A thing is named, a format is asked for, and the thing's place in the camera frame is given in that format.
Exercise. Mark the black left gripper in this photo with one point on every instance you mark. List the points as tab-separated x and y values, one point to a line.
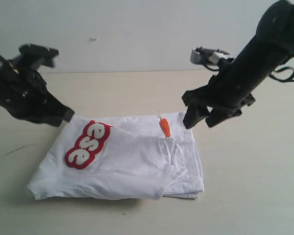
22	90

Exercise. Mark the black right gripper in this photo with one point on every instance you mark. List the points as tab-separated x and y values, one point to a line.
227	91

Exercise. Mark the white t-shirt red lettering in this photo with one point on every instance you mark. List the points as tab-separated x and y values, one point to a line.
116	158

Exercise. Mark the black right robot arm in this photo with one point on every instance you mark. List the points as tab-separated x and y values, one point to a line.
274	37

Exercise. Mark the orange size tag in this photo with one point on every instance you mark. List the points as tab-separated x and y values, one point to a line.
164	125

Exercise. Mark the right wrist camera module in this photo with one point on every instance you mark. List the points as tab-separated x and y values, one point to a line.
204	56

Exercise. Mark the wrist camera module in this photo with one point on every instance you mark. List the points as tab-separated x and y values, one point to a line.
204	56
33	56

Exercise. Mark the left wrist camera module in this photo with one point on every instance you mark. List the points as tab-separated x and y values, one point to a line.
33	56

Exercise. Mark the small white wall fixture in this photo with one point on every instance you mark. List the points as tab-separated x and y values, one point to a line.
93	38

